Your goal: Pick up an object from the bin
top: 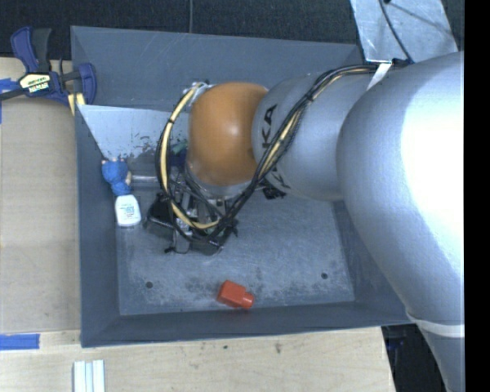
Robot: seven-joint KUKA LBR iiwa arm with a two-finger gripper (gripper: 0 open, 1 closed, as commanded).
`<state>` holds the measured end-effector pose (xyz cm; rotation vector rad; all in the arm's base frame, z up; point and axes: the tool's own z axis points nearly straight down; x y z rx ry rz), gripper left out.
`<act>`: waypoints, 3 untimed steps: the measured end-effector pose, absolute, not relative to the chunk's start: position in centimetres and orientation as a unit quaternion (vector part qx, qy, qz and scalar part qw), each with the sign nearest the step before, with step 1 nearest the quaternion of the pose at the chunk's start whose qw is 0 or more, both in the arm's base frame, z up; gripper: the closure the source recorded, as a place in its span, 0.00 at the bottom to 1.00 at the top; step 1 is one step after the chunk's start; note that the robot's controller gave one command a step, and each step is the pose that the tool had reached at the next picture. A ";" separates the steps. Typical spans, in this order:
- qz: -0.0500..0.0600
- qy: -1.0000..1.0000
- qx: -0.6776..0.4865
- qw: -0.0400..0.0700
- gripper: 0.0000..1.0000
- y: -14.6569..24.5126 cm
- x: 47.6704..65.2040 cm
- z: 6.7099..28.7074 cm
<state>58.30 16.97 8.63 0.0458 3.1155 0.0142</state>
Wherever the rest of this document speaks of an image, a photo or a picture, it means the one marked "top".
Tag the small white bottle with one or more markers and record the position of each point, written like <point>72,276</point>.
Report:
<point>127,211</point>

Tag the grey metal bin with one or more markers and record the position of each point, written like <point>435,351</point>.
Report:
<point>269,255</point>

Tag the red plastic block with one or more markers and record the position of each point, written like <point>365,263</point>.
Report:
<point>233,294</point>

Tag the pale wood board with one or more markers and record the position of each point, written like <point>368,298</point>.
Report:
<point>36,219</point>

